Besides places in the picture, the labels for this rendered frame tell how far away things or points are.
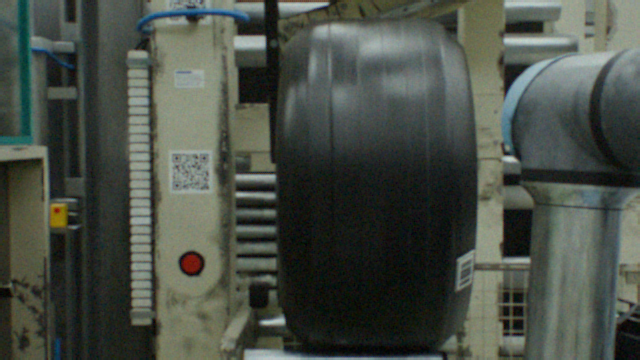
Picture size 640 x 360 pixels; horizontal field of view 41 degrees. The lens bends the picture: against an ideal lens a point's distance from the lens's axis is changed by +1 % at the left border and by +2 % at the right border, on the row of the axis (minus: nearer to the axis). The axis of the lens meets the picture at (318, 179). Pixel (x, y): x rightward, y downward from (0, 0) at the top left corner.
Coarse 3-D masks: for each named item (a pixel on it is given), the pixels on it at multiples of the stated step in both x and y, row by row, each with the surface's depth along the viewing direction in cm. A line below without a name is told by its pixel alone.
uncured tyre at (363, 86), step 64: (320, 64) 131; (384, 64) 130; (448, 64) 131; (320, 128) 125; (384, 128) 125; (448, 128) 125; (320, 192) 124; (384, 192) 124; (448, 192) 124; (320, 256) 126; (384, 256) 125; (448, 256) 126; (320, 320) 133; (384, 320) 132; (448, 320) 133
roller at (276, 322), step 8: (264, 320) 167; (272, 320) 167; (280, 320) 167; (256, 328) 167; (264, 328) 167; (272, 328) 167; (280, 328) 167; (264, 336) 168; (272, 336) 168; (280, 336) 168; (288, 336) 168
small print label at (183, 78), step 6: (180, 72) 144; (186, 72) 144; (192, 72) 144; (198, 72) 144; (180, 78) 144; (186, 78) 144; (192, 78) 144; (198, 78) 144; (180, 84) 145; (186, 84) 145; (192, 84) 145; (198, 84) 145
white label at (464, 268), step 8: (464, 256) 127; (472, 256) 129; (456, 264) 127; (464, 264) 128; (472, 264) 129; (456, 272) 127; (464, 272) 129; (472, 272) 130; (456, 280) 128; (464, 280) 130; (456, 288) 129
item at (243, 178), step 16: (240, 176) 187; (256, 176) 186; (272, 176) 186; (240, 192) 186; (256, 192) 186; (272, 192) 186; (240, 208) 187; (256, 208) 187; (272, 208) 187; (240, 224) 199; (256, 224) 199; (272, 224) 199; (240, 240) 199; (256, 240) 199; (272, 240) 199; (240, 256) 200; (256, 256) 199; (272, 256) 199; (272, 272) 200; (272, 288) 200; (240, 304) 187
